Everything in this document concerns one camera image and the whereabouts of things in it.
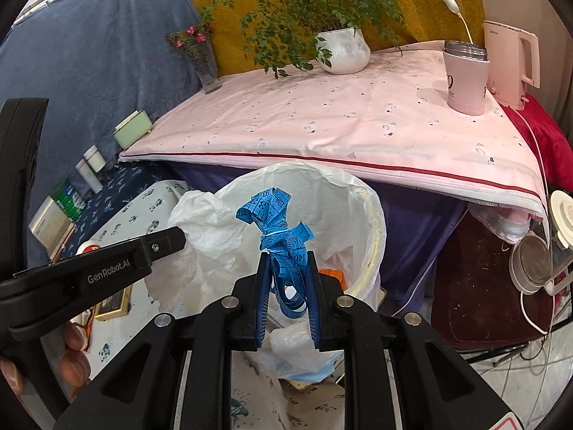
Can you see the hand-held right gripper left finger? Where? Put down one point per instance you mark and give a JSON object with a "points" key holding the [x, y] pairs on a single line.
{"points": [[263, 304]]}

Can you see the glass vase with pink flowers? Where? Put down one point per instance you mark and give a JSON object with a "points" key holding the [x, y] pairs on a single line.
{"points": [[206, 69]]}

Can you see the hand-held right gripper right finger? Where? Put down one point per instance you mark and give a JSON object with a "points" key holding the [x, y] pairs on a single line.
{"points": [[314, 309]]}

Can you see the green tin can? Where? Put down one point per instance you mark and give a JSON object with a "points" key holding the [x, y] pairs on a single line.
{"points": [[67, 199]]}

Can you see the orange wrapper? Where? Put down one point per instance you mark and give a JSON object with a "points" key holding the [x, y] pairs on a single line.
{"points": [[333, 275]]}

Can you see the small red paper cup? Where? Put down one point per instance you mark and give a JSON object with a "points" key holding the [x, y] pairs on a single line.
{"points": [[89, 247]]}

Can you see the green tissue box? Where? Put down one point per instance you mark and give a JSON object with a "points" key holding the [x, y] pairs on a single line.
{"points": [[132, 130]]}

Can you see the blue blanket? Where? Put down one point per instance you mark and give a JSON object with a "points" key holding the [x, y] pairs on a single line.
{"points": [[89, 53]]}

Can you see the panda print tablecloth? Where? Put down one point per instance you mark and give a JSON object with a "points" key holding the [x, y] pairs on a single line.
{"points": [[154, 199]]}

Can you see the blue measuring tape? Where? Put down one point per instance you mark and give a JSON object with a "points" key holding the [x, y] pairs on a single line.
{"points": [[277, 228]]}

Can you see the navy printed cloth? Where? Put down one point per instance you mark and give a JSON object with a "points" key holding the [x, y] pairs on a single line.
{"points": [[116, 192]]}

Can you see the white plastic bag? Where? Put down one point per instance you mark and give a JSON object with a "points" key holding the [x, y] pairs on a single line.
{"points": [[201, 224]]}

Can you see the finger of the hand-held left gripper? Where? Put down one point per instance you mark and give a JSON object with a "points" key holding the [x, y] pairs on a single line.
{"points": [[165, 242]]}

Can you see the white pink crumpled cloth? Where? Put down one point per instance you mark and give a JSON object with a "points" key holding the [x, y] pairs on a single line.
{"points": [[506, 226]]}

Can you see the gold framed flat box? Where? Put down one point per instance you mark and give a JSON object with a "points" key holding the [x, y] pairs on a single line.
{"points": [[112, 304]]}

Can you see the pink electric kettle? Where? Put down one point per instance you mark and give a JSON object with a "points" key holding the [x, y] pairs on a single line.
{"points": [[506, 62]]}

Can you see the pink thermos cup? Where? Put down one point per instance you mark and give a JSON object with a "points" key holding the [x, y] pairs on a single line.
{"points": [[465, 80]]}

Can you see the dark red cloth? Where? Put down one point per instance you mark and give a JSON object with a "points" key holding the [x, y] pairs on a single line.
{"points": [[474, 286]]}

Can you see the white cosmetic jar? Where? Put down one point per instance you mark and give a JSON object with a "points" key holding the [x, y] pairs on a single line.
{"points": [[96, 159]]}

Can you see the purple cloth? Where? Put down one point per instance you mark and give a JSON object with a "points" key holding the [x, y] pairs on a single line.
{"points": [[412, 233]]}

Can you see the green plant in white pot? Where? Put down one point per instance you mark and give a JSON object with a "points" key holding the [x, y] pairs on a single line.
{"points": [[342, 51]]}

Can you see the person's left hand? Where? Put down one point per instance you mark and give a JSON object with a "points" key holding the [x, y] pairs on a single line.
{"points": [[76, 358]]}

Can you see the light blue cloth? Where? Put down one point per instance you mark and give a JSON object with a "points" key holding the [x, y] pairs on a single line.
{"points": [[309, 374]]}

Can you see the white bin with plastic liner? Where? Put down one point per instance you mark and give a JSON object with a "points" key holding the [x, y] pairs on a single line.
{"points": [[349, 215]]}

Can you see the pink dotted cloth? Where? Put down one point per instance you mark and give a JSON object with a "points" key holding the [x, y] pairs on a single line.
{"points": [[313, 116]]}

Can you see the white cosmetic tube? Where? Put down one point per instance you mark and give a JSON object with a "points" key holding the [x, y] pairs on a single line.
{"points": [[87, 177]]}

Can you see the steel bowl with white rim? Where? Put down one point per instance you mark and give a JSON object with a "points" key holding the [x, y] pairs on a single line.
{"points": [[530, 264]]}

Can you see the gold cardboard box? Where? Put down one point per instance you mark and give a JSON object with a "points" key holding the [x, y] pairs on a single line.
{"points": [[51, 226]]}

